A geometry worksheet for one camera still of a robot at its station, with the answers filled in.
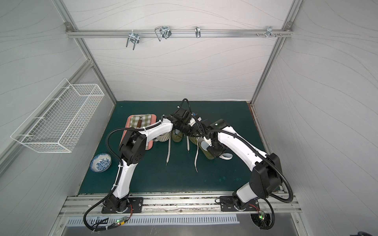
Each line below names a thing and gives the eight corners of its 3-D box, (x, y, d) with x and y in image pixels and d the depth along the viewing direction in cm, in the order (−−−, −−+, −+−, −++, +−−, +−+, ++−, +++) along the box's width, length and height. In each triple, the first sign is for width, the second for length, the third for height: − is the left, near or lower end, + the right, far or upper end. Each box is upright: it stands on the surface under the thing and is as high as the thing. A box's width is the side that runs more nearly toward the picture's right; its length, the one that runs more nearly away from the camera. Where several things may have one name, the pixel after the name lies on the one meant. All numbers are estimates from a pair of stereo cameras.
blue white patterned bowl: (88, 172, 85) (84, 170, 82) (95, 155, 92) (92, 153, 89) (109, 172, 85) (106, 170, 82) (115, 155, 92) (113, 153, 89)
